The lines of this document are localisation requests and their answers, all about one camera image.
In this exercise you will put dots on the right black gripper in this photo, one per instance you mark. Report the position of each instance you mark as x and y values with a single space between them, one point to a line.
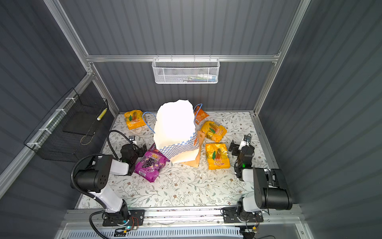
236 148

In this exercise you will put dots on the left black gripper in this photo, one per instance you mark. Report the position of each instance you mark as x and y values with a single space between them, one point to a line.
141 151

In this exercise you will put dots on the purple grape snack bag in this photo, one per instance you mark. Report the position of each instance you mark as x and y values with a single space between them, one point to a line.
150 165

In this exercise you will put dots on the yellow snack bag front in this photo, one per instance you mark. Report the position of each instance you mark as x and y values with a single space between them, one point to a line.
217 156

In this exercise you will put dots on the yellow snack bag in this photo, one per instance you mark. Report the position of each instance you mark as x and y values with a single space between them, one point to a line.
134 119
217 156
214 131

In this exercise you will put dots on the white checkered paper bag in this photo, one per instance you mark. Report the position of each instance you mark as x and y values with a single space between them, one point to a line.
174 130

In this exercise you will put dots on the tan bread snack pack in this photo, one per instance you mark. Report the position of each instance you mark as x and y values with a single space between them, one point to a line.
196 157

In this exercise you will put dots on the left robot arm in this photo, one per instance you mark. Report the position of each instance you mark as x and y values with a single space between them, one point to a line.
90 175

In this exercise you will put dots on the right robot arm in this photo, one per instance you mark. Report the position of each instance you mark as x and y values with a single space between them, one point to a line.
270 189

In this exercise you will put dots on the purple Fox's candy bag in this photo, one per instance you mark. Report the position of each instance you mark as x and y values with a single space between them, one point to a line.
153 148

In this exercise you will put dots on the small orange snack packet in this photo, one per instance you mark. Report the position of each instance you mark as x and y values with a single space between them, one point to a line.
199 113

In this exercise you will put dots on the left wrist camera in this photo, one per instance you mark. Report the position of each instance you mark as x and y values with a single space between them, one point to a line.
132 138

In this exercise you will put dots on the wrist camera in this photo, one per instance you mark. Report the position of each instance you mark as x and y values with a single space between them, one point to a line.
247 139
132 138

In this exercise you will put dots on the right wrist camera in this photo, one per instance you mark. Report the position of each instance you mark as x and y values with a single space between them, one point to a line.
247 139

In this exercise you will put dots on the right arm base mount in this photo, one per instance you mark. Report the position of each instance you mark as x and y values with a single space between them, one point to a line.
233 215

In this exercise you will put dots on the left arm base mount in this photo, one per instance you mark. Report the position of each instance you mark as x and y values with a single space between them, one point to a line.
133 218

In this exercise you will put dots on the black wire side basket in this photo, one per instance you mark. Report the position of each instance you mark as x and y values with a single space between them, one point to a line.
71 131

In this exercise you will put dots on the white ventilated rail cover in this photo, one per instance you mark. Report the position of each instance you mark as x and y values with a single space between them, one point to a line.
174 233

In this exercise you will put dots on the white wire wall basket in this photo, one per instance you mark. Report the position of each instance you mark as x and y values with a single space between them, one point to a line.
186 72

